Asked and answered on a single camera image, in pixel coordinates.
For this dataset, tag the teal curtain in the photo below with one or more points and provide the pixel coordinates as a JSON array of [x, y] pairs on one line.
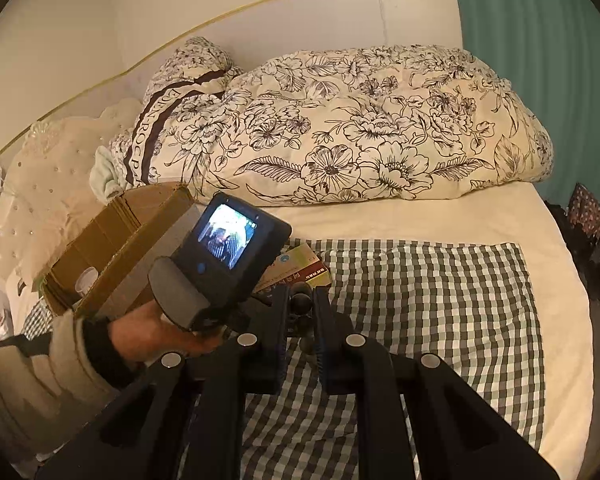
[[540, 60]]

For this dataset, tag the cream tufted headboard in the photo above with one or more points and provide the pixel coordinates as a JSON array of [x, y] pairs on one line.
[[45, 185]]

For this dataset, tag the light green cloth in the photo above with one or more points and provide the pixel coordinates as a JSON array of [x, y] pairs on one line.
[[105, 175]]

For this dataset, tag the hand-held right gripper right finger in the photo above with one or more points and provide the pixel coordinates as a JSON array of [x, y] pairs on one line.
[[325, 350]]

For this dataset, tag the green checked cloth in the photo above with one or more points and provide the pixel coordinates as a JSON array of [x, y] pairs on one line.
[[430, 310]]

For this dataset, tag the floral printed quilt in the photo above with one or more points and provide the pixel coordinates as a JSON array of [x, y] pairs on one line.
[[380, 125]]

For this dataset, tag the person's left forearm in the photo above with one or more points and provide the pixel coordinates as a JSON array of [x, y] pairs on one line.
[[30, 375]]

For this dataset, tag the dotted dark bag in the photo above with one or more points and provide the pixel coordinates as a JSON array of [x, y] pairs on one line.
[[587, 210]]

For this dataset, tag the black bag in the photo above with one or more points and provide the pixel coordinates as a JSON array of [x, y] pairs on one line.
[[585, 260]]

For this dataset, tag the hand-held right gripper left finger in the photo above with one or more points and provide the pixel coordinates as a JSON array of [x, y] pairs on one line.
[[280, 345]]

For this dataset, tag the red yellow medicine box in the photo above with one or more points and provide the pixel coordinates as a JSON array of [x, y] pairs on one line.
[[295, 270]]

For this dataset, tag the person's left hand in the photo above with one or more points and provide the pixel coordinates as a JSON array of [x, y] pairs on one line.
[[150, 330]]

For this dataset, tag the brown cardboard box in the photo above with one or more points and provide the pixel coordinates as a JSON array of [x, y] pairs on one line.
[[115, 230]]

